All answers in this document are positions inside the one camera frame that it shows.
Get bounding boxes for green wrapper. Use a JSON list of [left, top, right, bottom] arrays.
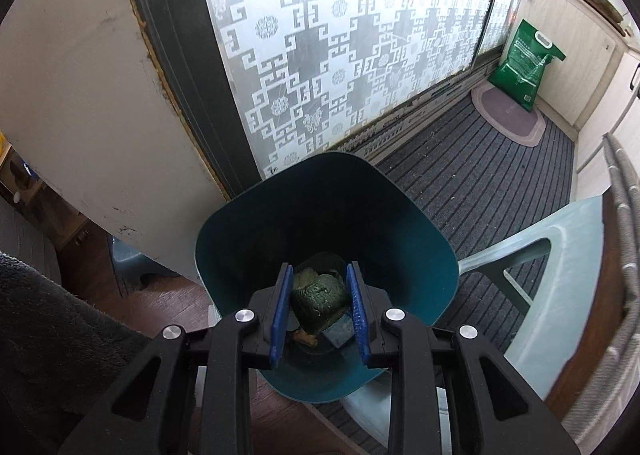
[[291, 267, 351, 336]]

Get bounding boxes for blue plastic stool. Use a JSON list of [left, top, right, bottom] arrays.
[[111, 237, 176, 293]]

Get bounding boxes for oval grey floor mat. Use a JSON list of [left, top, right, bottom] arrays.
[[471, 82, 547, 148]]

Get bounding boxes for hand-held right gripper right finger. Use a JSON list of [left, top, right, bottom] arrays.
[[346, 260, 583, 455]]

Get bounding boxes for small blue packet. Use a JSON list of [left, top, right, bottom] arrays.
[[322, 317, 354, 349]]

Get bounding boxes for patterned frosted sliding door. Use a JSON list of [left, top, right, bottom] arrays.
[[115, 0, 511, 196]]

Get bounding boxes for striped grey carpet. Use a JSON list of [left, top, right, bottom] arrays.
[[305, 95, 576, 455]]

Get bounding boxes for light green plastic chair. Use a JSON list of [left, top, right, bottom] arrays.
[[342, 195, 608, 455]]

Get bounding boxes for grey checked tablecloth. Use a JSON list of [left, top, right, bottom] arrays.
[[547, 132, 640, 436]]

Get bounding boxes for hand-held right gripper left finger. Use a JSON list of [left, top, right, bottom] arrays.
[[59, 262, 296, 455]]

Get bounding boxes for green rice bag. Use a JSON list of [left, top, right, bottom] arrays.
[[487, 19, 567, 112]]

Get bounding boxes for wooden shelf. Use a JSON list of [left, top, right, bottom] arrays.
[[0, 132, 91, 256]]

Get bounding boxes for white cabinet with black handles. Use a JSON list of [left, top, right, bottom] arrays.
[[575, 48, 640, 196]]

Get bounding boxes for white kitchen base cabinet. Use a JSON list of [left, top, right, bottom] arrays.
[[520, 0, 631, 131]]

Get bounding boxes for dark grey fluffy cloth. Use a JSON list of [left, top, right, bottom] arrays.
[[0, 250, 166, 455]]

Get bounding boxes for teal plastic bin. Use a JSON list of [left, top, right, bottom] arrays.
[[195, 152, 461, 404]]

